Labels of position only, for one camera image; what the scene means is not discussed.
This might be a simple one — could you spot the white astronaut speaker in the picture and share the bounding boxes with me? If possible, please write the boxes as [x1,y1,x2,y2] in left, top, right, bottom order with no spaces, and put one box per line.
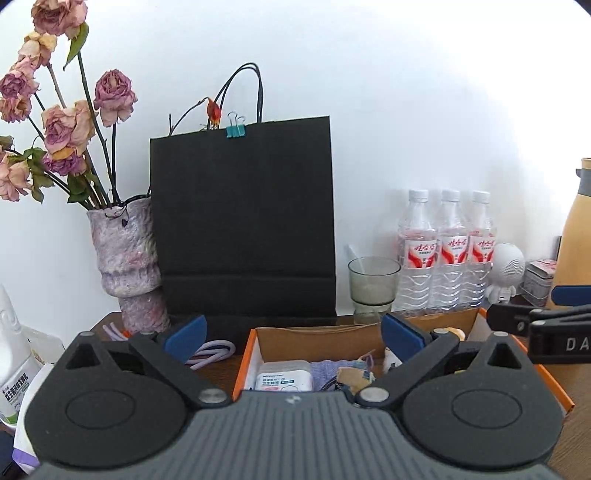
[487,243,526,304]

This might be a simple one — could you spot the purple woven pouch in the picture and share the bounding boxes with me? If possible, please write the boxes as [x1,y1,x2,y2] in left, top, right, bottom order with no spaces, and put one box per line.
[309,359,365,393]

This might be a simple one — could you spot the small metal tin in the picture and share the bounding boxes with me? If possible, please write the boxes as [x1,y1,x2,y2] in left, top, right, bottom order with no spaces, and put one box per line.
[521,260,557,308]

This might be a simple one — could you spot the clear glass cup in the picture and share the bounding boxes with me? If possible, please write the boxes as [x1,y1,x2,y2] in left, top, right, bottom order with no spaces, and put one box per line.
[346,244,402,325]

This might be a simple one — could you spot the white detergent jug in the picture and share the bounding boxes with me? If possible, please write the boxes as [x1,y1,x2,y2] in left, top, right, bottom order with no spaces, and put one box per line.
[0,284,65,428]

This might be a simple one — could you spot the yellow thermos jug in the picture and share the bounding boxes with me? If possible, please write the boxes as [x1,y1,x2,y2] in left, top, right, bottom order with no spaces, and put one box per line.
[547,158,591,310]

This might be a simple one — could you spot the water bottle with red label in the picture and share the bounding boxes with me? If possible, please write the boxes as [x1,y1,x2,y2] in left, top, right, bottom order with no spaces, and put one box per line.
[397,189,438,317]
[436,189,467,311]
[464,191,496,308]

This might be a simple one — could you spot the teal binder clip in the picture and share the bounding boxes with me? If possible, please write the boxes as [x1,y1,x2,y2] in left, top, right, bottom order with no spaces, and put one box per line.
[225,111,247,139]

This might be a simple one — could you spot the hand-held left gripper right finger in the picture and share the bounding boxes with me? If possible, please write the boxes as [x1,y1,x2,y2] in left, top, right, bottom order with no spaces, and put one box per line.
[355,313,525,409]

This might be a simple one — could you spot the purple tissue pack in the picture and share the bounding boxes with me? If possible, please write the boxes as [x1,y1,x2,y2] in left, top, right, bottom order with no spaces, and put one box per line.
[14,364,51,476]

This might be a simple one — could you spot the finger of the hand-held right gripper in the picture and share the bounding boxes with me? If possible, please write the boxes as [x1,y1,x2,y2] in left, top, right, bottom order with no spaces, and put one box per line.
[487,302,591,334]
[550,285,591,306]

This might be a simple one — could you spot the red cardboard box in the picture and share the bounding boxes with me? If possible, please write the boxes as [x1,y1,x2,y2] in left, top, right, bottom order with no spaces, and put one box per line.
[232,307,575,414]

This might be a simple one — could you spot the white and yellow plush sheep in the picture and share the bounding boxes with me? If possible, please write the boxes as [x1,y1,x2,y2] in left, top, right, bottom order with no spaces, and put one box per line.
[383,327,466,372]

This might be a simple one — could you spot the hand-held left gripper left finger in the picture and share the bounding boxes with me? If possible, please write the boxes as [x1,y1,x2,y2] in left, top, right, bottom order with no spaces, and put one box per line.
[65,315,233,409]

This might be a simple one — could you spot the black paper bag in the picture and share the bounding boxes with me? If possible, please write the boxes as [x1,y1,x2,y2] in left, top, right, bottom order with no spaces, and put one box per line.
[148,62,338,333]

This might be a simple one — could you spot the mottled stone vase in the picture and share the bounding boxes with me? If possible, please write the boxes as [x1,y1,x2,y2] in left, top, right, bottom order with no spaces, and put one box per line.
[87,196,171,334]

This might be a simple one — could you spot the dried pink roses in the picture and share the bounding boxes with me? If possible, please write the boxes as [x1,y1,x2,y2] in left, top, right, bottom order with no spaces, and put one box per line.
[0,0,223,210]

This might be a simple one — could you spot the lilac cable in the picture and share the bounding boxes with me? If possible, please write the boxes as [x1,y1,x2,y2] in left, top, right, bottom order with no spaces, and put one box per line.
[102,323,236,370]

